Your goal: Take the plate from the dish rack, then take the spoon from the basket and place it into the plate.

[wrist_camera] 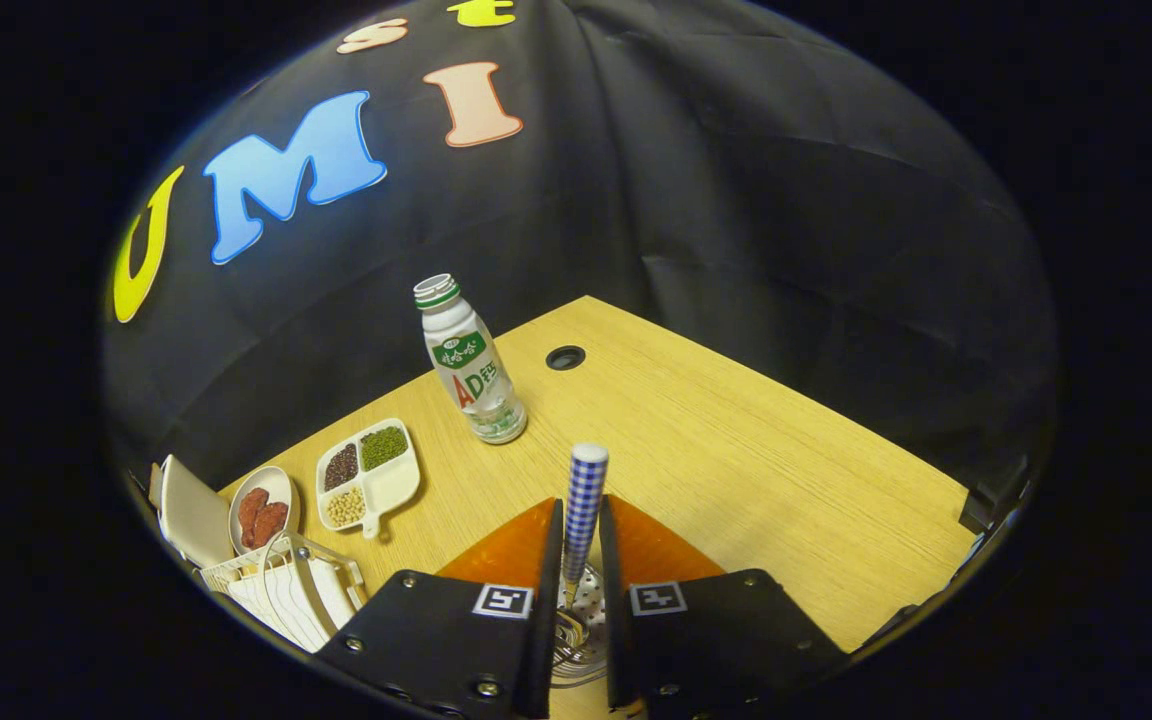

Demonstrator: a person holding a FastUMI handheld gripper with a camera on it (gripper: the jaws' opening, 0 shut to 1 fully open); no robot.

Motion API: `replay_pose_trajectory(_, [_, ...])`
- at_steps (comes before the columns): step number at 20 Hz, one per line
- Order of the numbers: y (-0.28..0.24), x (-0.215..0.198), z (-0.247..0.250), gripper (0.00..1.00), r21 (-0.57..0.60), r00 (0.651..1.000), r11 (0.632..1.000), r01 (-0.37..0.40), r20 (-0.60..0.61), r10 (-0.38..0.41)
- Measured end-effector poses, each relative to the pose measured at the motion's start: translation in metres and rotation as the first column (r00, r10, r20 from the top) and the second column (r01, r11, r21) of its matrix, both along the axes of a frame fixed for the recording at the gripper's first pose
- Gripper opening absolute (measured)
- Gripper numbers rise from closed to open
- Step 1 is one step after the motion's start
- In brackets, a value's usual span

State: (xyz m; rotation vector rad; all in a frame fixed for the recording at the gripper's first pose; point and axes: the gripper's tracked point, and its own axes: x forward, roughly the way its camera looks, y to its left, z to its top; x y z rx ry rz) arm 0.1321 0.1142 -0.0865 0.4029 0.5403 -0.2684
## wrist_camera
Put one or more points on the black backdrop cloth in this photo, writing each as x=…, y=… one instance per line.
x=736, y=200

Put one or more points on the pile of green beans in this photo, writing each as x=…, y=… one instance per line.
x=383, y=447

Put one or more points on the red sausage piece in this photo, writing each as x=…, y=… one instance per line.
x=249, y=512
x=272, y=520

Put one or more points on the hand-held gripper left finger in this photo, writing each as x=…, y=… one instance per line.
x=551, y=600

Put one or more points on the white toaster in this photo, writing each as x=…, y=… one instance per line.
x=191, y=515

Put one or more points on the small oval white plate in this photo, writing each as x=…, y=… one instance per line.
x=277, y=481

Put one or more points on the white drink bottle green label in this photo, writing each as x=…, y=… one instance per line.
x=471, y=370

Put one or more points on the white divided snack dish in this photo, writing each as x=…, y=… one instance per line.
x=391, y=485

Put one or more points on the toasted bread slice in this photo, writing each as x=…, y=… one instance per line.
x=154, y=486

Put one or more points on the white dish rack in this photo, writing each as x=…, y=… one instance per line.
x=281, y=600

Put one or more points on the pile of dark red beans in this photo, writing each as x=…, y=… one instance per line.
x=340, y=466

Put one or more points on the pile of yellow soybeans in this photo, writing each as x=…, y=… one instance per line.
x=344, y=507

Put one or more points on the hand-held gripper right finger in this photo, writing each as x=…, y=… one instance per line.
x=613, y=600

